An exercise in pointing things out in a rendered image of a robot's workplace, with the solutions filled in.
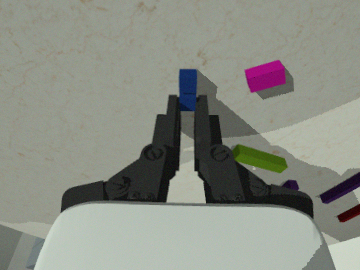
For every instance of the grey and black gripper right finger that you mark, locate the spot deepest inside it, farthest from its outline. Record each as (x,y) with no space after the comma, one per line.
(225,180)

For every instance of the lime green rod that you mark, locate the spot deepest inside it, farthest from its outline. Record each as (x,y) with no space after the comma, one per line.
(257,158)

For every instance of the purple rod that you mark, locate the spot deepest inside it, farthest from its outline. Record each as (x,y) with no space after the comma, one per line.
(292,184)
(341,189)

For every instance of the dark red rod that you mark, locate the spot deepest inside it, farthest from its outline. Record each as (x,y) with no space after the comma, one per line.
(351,213)

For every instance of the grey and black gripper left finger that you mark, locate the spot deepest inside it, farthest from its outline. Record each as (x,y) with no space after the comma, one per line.
(142,180)

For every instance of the small blue block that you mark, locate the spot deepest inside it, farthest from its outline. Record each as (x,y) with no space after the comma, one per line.
(187,101)
(188,81)

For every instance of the magenta block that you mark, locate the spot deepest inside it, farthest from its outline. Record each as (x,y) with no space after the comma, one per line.
(265,76)

